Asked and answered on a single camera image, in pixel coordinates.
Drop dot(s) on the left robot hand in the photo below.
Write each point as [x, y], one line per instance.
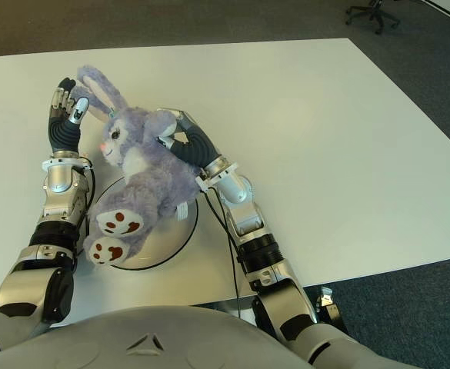
[64, 132]

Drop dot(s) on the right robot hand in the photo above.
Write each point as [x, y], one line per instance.
[194, 148]

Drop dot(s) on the purple plush bunny doll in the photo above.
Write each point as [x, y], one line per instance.
[144, 169]

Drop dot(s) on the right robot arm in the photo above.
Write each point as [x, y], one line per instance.
[247, 215]

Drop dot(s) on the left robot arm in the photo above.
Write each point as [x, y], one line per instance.
[55, 207]

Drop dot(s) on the white plate black rim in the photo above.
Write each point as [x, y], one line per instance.
[167, 246]

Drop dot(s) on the white table leg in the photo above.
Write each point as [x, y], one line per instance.
[228, 305]

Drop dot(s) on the grey robot torso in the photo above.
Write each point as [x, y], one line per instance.
[151, 342]

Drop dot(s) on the black office chair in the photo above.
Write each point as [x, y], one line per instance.
[372, 15]

